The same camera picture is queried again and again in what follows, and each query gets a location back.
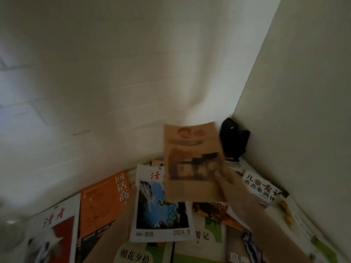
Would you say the person's right hand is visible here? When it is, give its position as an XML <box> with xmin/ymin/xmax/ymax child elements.
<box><xmin>213</xmin><ymin>168</ymin><xmax>267</xmax><ymax>225</ymax></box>

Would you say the tan paperback book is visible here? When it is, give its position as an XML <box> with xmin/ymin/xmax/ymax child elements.
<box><xmin>164</xmin><ymin>122</ymin><xmax>229</xmax><ymax>203</ymax></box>

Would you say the person's left forearm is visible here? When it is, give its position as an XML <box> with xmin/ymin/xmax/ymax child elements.
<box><xmin>89</xmin><ymin>186</ymin><xmax>137</xmax><ymax>263</ymax></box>

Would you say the person's right forearm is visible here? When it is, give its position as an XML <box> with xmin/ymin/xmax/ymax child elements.
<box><xmin>238</xmin><ymin>209</ymin><xmax>312</xmax><ymax>263</ymax></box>

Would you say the dark orange book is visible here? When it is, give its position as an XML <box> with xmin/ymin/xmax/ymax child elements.
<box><xmin>192</xmin><ymin>201</ymin><xmax>244</xmax><ymax>232</ymax></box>

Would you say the black desk stapler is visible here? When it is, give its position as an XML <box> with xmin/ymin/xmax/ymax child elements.
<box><xmin>220</xmin><ymin>118</ymin><xmax>250</xmax><ymax>162</ymax></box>

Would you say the white booklet with bold print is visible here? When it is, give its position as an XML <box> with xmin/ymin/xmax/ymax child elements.
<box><xmin>241</xmin><ymin>170</ymin><xmax>283</xmax><ymax>207</ymax></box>

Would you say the white magazine with waterfall photo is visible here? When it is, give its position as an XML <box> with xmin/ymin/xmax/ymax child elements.
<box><xmin>129</xmin><ymin>164</ymin><xmax>196</xmax><ymax>243</ymax></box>

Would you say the brown cover book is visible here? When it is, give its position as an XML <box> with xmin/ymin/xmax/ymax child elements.
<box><xmin>225</xmin><ymin>233</ymin><xmax>270</xmax><ymax>263</ymax></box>

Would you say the white book with green patches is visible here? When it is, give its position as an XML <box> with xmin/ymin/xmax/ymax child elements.
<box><xmin>270</xmin><ymin>194</ymin><xmax>346</xmax><ymax>263</ymax></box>

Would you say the white and green paperback book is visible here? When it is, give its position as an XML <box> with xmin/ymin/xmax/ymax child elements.
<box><xmin>114</xmin><ymin>242</ymin><xmax>176</xmax><ymax>263</ymax></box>

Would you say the orange paperback book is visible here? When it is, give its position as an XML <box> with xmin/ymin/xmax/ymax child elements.
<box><xmin>75</xmin><ymin>170</ymin><xmax>132</xmax><ymax>263</ymax></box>

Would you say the white and red magazine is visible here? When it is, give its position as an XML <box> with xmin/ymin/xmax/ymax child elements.
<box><xmin>23</xmin><ymin>193</ymin><xmax>81</xmax><ymax>263</ymax></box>

